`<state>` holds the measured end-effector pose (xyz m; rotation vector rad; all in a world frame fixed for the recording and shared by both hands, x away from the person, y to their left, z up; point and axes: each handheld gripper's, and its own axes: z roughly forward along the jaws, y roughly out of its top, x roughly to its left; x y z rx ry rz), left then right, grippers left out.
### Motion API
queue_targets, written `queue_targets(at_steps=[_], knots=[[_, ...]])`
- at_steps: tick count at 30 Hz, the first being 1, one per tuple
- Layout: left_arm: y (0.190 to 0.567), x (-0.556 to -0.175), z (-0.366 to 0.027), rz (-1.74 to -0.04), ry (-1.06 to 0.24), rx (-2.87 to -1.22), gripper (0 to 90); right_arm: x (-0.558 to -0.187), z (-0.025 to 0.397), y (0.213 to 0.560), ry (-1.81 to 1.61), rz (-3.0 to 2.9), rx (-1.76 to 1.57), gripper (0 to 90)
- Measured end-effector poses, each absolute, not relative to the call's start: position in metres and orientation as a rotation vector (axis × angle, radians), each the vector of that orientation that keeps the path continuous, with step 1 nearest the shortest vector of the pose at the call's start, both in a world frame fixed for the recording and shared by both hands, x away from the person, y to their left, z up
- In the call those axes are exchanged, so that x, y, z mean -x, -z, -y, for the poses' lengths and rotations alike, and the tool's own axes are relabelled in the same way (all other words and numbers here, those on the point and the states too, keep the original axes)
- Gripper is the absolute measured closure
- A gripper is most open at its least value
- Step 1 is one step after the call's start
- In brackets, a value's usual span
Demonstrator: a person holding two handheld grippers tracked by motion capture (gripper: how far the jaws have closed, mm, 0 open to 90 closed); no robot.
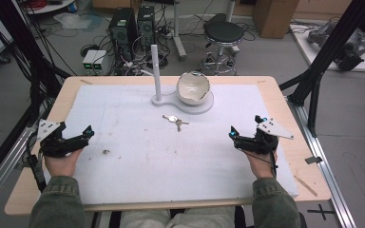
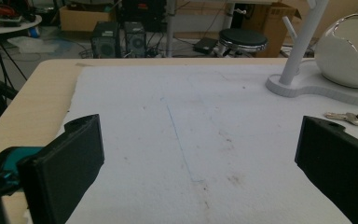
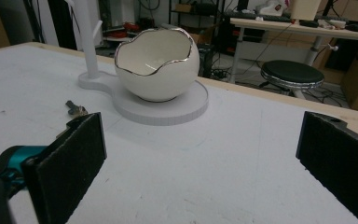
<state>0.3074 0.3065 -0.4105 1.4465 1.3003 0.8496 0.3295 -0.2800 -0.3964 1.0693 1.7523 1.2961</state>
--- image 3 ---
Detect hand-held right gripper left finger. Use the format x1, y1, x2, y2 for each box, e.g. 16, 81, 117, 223
21, 111, 108, 224

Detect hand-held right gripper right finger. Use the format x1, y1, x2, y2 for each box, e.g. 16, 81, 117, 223
296, 110, 358, 224

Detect metal key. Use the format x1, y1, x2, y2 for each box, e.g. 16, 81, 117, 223
64, 100, 90, 119

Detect white stand with hook pole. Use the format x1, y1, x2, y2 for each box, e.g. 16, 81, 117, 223
64, 0, 210, 127

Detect black round stool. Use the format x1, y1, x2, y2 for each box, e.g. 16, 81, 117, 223
259, 60, 325, 101

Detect white eggshell-shaped bowl silver rim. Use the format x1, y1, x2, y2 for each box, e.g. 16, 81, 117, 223
114, 27, 200, 103

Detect white table mat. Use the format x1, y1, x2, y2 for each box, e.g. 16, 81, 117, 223
0, 43, 358, 224

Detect light wooden desk white legs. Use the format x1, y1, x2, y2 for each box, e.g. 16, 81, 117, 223
229, 17, 358, 83

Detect black metal shelf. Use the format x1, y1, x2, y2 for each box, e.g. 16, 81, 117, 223
167, 0, 226, 35

